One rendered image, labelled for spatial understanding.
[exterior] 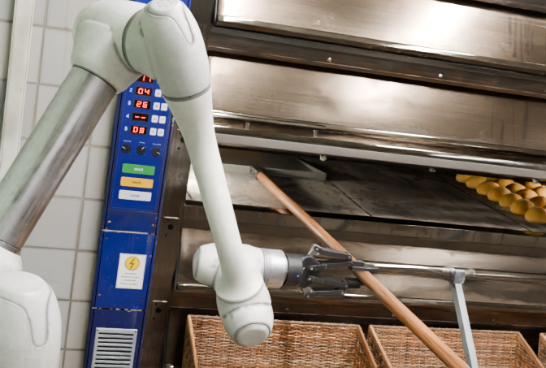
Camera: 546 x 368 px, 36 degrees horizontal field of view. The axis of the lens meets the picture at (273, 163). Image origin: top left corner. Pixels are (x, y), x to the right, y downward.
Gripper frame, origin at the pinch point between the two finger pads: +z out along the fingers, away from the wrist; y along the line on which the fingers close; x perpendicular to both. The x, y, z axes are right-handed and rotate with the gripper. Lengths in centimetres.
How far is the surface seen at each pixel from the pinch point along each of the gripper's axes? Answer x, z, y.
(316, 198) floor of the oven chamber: -74, 14, 2
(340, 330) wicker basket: -48, 20, 36
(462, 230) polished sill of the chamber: -52, 56, 2
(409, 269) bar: -15.0, 20.6, 3.0
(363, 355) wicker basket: -40, 25, 40
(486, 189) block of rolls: -102, 93, -1
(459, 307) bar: -9.2, 34.2, 10.7
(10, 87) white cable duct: -53, -85, -26
